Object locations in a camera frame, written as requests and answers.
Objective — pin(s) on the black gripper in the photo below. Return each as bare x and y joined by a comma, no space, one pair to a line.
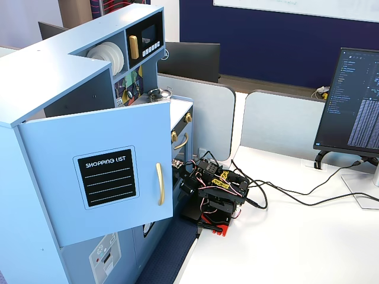
186,177

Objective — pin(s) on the red robot base clamp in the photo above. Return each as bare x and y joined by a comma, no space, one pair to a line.
219,228

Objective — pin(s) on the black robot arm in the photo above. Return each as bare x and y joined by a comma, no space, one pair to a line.
220,189

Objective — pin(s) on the toy oven door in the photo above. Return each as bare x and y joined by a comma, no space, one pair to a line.
181,152

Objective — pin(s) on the blue toy kitchen cabinet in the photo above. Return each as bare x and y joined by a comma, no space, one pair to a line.
53,77

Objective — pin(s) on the gold oven knob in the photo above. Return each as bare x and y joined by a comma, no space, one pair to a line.
188,117
174,136

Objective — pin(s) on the grey desk divider panel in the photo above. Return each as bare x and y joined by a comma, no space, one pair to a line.
207,115
281,121

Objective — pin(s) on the navy fabric panel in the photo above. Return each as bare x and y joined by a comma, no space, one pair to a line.
171,251

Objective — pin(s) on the black monitor back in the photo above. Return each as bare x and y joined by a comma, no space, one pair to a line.
192,60

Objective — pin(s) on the stack of white plates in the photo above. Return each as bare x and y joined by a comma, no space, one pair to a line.
118,59

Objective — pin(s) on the white toy plate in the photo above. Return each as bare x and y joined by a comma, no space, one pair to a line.
100,51
90,54

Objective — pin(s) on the silver monitor stand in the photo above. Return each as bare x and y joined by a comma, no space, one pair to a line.
362,192

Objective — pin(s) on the computer monitor showing code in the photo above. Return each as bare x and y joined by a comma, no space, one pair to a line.
349,100

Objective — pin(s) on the dark monitor back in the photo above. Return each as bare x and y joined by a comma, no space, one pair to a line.
50,29

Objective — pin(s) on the whiteboard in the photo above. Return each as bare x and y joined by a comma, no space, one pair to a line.
296,7

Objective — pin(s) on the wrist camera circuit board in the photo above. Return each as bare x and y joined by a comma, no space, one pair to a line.
177,164

